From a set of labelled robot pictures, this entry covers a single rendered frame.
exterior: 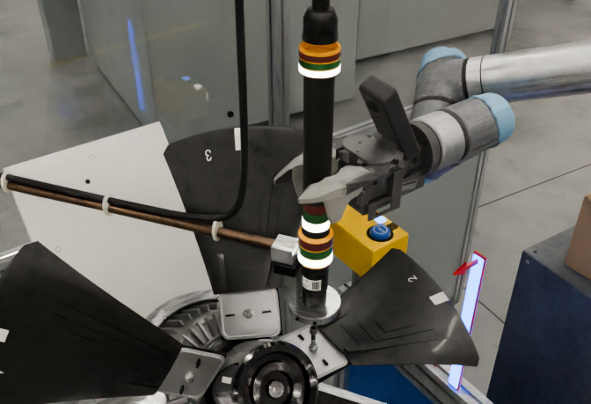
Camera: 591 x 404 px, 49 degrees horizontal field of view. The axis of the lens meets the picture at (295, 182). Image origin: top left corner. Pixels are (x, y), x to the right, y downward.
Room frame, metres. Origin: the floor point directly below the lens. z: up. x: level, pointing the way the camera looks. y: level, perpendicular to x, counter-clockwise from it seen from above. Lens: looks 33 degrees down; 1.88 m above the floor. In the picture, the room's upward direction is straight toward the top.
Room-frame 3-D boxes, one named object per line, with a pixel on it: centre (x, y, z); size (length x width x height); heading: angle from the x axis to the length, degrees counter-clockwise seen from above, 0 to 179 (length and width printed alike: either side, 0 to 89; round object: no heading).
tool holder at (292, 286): (0.63, -0.02, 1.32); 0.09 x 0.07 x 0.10; 71
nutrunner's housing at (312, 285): (0.63, -0.03, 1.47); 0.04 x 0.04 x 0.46
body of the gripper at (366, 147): (0.69, -0.11, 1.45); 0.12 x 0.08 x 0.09; 126
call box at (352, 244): (1.08, -0.15, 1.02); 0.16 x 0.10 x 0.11; 36
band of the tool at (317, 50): (0.63, -0.03, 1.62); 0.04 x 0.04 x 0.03
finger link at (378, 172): (0.64, -0.08, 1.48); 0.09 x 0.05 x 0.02; 136
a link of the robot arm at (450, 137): (0.74, -0.18, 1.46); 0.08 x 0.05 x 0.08; 36
